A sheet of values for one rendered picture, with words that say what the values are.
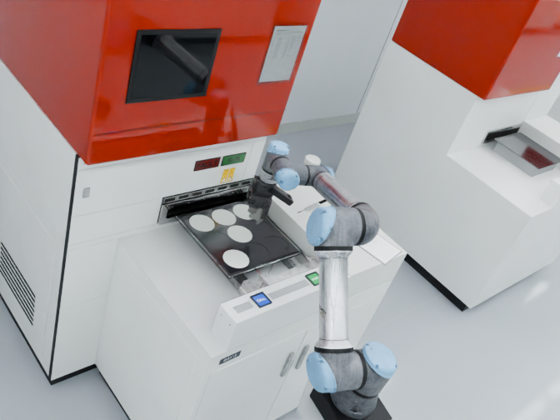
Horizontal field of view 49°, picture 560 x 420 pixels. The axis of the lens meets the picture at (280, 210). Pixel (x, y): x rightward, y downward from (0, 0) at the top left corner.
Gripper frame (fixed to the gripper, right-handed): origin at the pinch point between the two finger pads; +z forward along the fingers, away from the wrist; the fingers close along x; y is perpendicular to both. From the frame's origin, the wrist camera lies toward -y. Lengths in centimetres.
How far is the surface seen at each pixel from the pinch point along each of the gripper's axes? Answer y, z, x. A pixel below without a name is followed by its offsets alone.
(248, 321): 11, 3, 50
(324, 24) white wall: -90, 2, -250
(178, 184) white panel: 32.1, -5.1, -9.9
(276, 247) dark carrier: -8.2, 7.4, 5.5
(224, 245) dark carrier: 13.0, 7.4, 7.9
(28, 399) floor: 77, 97, 15
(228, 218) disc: 9.5, 7.3, -8.8
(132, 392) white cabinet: 37, 74, 27
